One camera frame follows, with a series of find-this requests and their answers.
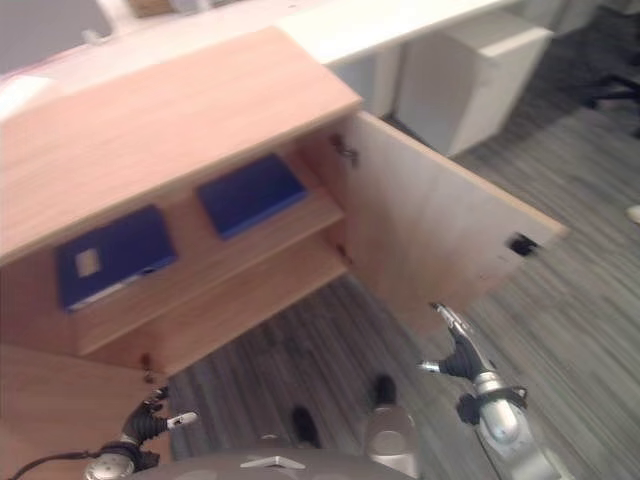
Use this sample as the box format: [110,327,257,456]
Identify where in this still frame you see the white drawer pedestal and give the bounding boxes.
[398,10,555,158]

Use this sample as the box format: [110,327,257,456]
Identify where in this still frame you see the black office chair base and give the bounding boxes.
[579,72,640,109]

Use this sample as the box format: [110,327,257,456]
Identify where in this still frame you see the wooden office cabinet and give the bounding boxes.
[0,25,365,377]

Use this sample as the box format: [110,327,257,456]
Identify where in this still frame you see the white desk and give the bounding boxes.
[0,0,516,109]

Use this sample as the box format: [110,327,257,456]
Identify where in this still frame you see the robot right leg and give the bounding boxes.
[361,373,419,476]

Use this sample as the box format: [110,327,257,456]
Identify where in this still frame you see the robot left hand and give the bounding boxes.
[121,385,198,445]

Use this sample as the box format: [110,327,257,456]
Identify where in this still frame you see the robot left leg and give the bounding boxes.
[259,405,322,451]

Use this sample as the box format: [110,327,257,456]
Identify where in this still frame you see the wooden cabinet door with latch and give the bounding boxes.
[333,110,569,339]

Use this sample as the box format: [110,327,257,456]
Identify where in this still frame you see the robot leg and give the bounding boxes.
[259,405,322,451]
[361,373,419,476]

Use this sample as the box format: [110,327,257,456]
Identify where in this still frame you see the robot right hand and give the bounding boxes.
[416,301,496,380]

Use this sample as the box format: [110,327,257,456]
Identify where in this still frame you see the plain blue folder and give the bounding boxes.
[195,153,308,241]

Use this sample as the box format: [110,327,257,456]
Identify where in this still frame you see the blue folder with white label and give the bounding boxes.
[53,204,179,313]

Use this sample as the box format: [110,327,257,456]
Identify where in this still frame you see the plain wooden cabinet door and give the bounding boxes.
[0,344,173,480]

